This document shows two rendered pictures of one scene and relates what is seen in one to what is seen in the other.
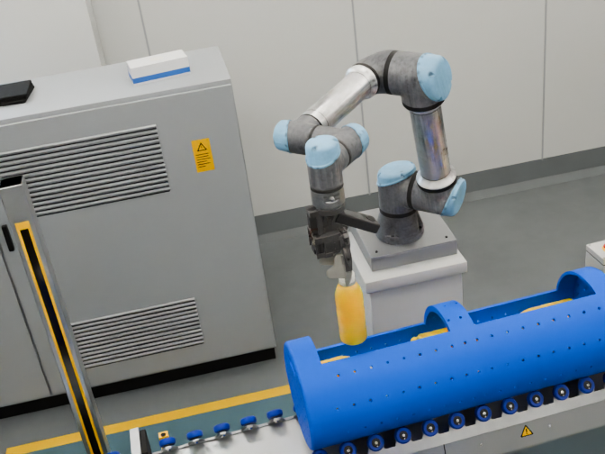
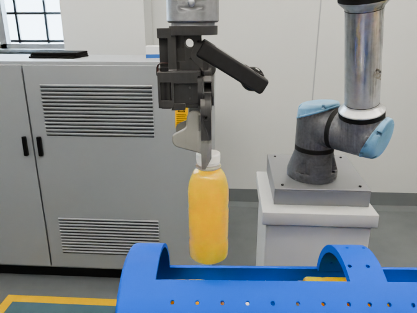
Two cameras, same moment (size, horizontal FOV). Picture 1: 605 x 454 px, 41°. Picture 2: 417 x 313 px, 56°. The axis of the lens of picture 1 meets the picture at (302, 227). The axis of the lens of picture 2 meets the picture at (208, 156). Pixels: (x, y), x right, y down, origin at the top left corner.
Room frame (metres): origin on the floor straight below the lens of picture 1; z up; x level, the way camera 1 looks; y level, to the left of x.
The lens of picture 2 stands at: (1.05, -0.20, 1.65)
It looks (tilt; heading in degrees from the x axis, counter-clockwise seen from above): 19 degrees down; 11
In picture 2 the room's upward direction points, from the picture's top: straight up
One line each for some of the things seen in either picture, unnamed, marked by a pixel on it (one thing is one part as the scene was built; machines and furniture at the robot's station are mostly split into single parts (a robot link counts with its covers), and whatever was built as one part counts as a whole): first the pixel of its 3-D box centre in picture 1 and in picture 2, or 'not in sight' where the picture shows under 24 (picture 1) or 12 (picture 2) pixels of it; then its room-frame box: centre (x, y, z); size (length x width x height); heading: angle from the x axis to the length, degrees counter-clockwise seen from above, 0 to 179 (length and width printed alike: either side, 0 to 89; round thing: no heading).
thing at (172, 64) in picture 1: (158, 67); (166, 52); (3.37, 0.51, 1.48); 0.24 x 0.12 x 0.08; 106
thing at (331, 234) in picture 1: (329, 227); (188, 68); (1.63, -0.06, 1.58); 0.09 x 0.08 x 0.12; 100
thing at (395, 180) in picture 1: (399, 186); (318, 122); (2.20, -0.31, 1.37); 0.13 x 0.12 x 0.14; 55
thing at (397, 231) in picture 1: (398, 218); (313, 159); (2.21, -0.30, 1.25); 0.15 x 0.15 x 0.10
